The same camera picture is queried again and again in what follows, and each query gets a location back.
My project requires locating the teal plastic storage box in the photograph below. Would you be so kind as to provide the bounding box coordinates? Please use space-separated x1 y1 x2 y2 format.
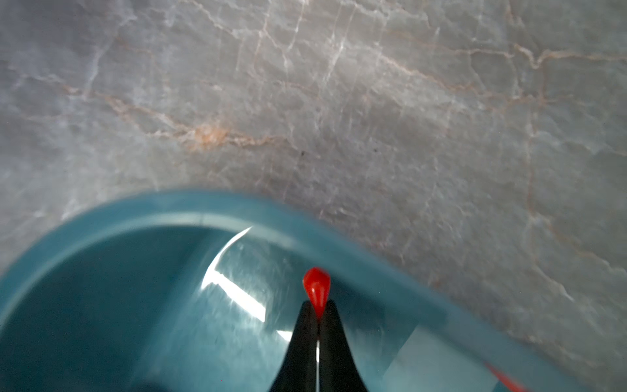
1 190 582 391

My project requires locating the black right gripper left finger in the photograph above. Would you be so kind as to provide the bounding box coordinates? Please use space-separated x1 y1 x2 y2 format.
269 301 318 392

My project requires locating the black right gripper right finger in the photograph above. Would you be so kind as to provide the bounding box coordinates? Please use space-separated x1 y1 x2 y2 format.
318 300 367 392

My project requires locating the red sleeve lone piece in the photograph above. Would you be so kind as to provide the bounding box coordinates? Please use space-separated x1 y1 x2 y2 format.
486 364 528 392

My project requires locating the red sleeve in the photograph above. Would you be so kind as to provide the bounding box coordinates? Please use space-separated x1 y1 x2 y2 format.
303 267 331 320

